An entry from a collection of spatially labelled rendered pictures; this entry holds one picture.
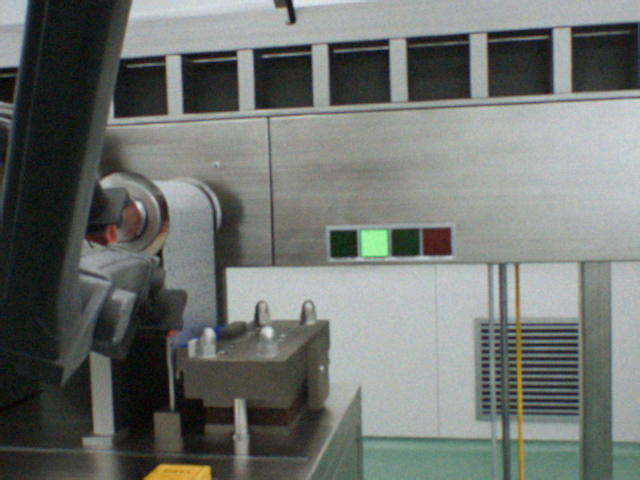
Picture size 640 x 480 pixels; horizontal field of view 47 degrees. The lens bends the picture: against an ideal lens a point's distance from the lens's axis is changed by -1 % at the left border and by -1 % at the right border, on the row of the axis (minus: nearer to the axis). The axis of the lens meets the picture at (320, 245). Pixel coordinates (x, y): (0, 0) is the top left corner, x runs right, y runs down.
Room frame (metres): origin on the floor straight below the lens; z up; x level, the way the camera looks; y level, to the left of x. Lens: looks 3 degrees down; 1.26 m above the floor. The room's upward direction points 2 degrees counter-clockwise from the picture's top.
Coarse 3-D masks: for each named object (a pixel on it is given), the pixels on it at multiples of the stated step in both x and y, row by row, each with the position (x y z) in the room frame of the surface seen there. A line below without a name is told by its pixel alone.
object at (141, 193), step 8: (120, 184) 1.18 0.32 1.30; (128, 184) 1.17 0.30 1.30; (136, 184) 1.18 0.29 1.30; (136, 192) 1.17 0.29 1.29; (144, 192) 1.17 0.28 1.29; (144, 200) 1.17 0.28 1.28; (152, 200) 1.17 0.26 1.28; (152, 208) 1.17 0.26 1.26; (152, 216) 1.17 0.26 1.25; (152, 224) 1.17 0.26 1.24; (144, 232) 1.17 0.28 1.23; (152, 232) 1.17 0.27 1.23; (136, 240) 1.17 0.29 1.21; (144, 240) 1.17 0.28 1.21; (152, 240) 1.17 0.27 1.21; (136, 248) 1.17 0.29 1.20; (144, 248) 1.17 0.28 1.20
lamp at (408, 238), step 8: (392, 232) 1.43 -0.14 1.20; (400, 232) 1.42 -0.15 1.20; (408, 232) 1.42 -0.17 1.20; (416, 232) 1.42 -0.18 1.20; (392, 240) 1.43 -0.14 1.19; (400, 240) 1.42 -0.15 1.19; (408, 240) 1.42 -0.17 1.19; (416, 240) 1.42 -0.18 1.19; (400, 248) 1.42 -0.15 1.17; (408, 248) 1.42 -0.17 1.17; (416, 248) 1.42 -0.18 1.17
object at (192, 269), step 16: (176, 256) 1.22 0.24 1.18; (192, 256) 1.29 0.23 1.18; (208, 256) 1.37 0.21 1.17; (176, 272) 1.22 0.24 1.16; (192, 272) 1.29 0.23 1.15; (208, 272) 1.37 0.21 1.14; (176, 288) 1.21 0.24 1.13; (192, 288) 1.29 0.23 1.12; (208, 288) 1.37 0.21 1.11; (192, 304) 1.28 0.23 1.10; (208, 304) 1.36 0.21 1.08; (192, 320) 1.28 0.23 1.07; (208, 320) 1.36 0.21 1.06; (176, 336) 1.20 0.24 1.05; (192, 336) 1.28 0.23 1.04
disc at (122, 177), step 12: (108, 180) 1.19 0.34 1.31; (120, 180) 1.18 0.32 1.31; (132, 180) 1.18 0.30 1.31; (144, 180) 1.17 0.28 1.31; (156, 192) 1.17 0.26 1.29; (168, 216) 1.17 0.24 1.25; (168, 228) 1.17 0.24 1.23; (156, 240) 1.17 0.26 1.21; (144, 252) 1.18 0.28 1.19; (156, 252) 1.17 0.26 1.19
